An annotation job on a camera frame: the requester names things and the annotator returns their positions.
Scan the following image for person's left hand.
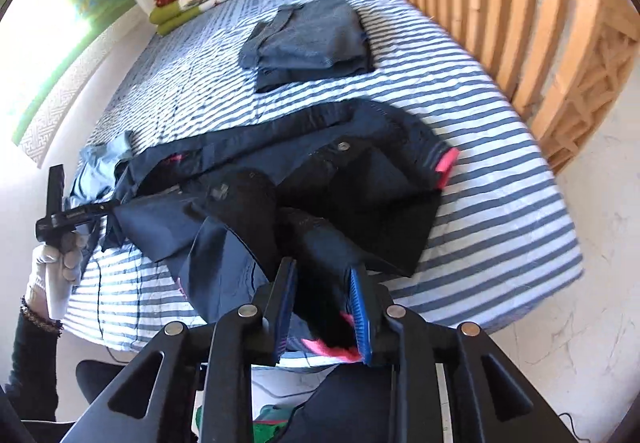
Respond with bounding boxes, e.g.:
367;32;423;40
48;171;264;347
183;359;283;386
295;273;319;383
22;232;87;321

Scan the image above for beaded bracelet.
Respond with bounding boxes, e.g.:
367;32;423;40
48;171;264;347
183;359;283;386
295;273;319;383
20;295;65;335

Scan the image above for black rounded object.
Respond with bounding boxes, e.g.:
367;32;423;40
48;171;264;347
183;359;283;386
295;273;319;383
75;360;133;404

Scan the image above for green cloth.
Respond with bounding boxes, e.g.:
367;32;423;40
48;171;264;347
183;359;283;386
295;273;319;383
194;403;301;443

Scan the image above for navy jacket pink cuffs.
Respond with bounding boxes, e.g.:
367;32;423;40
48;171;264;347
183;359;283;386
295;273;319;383
100;98;461;366

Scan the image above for wooden slatted railing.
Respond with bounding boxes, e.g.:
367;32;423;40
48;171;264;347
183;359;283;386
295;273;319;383
325;0;640;176

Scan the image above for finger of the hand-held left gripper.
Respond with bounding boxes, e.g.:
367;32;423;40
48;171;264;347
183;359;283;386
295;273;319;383
66;204;120;227

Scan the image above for light blue pants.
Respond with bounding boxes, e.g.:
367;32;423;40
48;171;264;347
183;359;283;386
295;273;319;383
70;130;136;204

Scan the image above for thin black cable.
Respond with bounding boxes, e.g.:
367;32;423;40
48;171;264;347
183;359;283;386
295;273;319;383
92;223;126;366

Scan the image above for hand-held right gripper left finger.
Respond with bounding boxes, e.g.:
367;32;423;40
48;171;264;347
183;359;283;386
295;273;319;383
59;257;301;443

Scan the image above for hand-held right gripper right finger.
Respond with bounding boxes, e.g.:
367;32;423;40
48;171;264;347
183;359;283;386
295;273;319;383
345;265;581;443

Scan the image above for blue white striped bed quilt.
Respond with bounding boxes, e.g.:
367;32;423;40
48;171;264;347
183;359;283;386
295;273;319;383
60;0;586;354

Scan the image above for folded black pants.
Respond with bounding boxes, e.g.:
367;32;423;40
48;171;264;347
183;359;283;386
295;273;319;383
257;30;377;95

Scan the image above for person's left forearm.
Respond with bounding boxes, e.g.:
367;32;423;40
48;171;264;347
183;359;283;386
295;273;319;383
2;310;63;424

